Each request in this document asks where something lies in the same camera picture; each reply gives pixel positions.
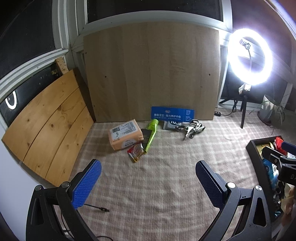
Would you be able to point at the red cloth bag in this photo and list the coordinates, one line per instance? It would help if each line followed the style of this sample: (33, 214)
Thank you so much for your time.
(278, 142)

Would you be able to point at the potted green plant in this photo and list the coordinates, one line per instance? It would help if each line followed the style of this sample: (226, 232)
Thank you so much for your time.
(274, 115)

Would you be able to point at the checkered pink table cloth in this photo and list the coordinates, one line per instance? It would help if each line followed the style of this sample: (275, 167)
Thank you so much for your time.
(159, 197)

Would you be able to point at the blue white paper box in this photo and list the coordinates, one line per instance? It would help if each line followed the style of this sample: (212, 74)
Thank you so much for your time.
(172, 114)

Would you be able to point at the large brown wooden board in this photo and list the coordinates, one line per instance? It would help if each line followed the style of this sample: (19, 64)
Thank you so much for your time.
(133, 67)

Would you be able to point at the red yellow snack packet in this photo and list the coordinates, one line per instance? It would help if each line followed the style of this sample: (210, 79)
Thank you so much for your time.
(136, 151)

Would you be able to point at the black storage tray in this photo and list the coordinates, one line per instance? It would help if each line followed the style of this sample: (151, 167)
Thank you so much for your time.
(267, 174)

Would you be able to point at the white ring light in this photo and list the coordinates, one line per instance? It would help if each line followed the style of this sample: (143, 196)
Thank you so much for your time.
(250, 56)

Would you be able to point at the grey foil pouch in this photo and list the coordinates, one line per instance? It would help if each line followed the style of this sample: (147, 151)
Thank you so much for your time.
(170, 125)

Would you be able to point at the black flat card package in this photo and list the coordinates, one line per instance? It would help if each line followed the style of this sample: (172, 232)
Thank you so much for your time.
(146, 134)

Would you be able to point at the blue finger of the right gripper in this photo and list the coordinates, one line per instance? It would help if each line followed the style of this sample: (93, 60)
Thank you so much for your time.
(288, 147)
(276, 157)

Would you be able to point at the metal spring clamp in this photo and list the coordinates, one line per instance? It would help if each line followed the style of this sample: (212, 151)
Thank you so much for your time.
(190, 130)
(196, 123)

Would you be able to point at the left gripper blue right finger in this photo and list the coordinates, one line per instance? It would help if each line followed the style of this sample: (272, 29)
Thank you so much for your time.
(254, 222)

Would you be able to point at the person's hand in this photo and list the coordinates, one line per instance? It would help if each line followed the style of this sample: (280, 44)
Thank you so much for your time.
(288, 206)

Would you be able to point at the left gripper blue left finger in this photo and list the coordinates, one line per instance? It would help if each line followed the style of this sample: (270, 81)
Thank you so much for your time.
(42, 220)

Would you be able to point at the orange cardboard parcel box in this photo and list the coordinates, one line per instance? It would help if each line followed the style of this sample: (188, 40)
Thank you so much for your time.
(125, 135)

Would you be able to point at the orange pine wood panel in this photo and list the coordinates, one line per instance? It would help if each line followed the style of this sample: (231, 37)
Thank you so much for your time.
(49, 132)

